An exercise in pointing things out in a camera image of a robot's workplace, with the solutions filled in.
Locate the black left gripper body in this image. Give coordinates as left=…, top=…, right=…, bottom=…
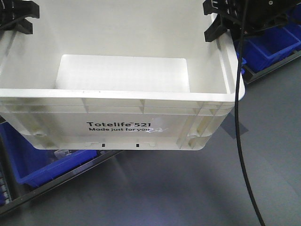
left=0, top=0, right=24, bottom=31

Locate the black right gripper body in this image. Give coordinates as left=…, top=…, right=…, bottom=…
left=226, top=0, right=301, bottom=37

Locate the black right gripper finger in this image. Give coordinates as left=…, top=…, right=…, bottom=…
left=204, top=14, right=234, bottom=42
left=203, top=0, right=229, bottom=15

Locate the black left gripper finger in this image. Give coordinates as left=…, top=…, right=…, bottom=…
left=19, top=0, right=40, bottom=19
left=7, top=18, right=33, bottom=34

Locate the white Totelife plastic crate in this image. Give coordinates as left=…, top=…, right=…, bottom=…
left=0, top=0, right=238, bottom=150

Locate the blue storage bin upper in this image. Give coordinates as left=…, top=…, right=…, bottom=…
left=234, top=9, right=301, bottom=71

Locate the blue storage bin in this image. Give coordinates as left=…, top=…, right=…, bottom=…
left=234, top=9, right=301, bottom=71
left=0, top=122, right=97, bottom=187

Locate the blue storage bin lower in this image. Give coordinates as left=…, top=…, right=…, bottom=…
left=0, top=122, right=97, bottom=187

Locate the grey metal shelf rack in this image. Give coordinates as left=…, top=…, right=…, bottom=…
left=0, top=117, right=123, bottom=216

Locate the black cable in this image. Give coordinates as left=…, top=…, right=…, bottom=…
left=234, top=0, right=266, bottom=226

